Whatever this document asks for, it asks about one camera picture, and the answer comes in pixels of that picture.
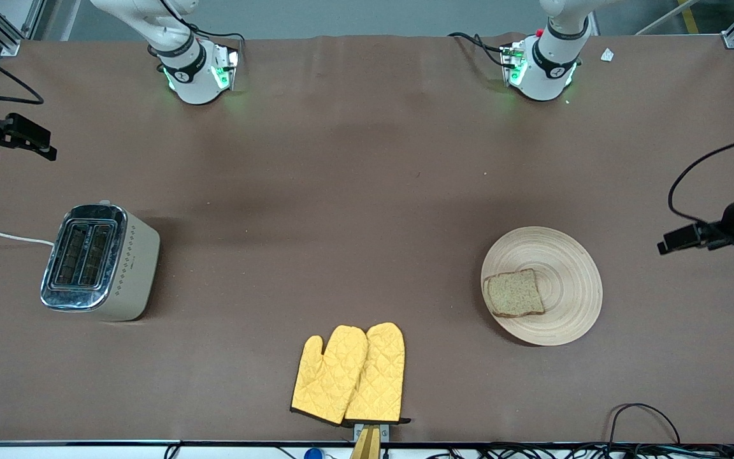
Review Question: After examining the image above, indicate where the white toaster power cord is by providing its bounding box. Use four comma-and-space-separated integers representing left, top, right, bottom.
0, 229, 55, 247

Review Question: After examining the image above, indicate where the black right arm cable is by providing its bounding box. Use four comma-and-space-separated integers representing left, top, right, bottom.
0, 40, 45, 105

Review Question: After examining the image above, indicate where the yellow oven mitt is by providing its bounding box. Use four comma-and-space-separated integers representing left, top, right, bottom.
343, 322, 411, 425
291, 325, 369, 426

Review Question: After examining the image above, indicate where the black right base cable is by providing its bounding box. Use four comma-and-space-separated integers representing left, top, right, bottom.
185, 22, 245, 64

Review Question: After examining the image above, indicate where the beige chrome toaster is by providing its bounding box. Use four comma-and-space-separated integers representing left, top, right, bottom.
40, 203, 161, 321

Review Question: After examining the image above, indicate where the black base cable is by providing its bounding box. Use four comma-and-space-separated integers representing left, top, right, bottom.
448, 32, 509, 69
185, 22, 245, 64

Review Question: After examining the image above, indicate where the yellow camera mount bracket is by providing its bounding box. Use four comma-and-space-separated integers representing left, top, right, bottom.
349, 422, 391, 459

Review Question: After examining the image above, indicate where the black cable bundle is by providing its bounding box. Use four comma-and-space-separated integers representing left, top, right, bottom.
428, 442, 734, 459

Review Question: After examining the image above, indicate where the brown bread slice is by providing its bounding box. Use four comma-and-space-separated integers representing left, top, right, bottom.
483, 268, 545, 318

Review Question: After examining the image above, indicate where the black left base cable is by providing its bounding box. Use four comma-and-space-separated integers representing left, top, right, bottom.
448, 32, 509, 69

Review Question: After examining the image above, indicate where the black looped cable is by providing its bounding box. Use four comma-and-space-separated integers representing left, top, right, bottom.
608, 403, 682, 446

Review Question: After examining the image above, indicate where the round wooden plate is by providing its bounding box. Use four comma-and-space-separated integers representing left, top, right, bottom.
481, 226, 603, 347

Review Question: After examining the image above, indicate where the brown table cover mat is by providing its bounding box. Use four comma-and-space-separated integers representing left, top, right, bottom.
0, 33, 734, 446

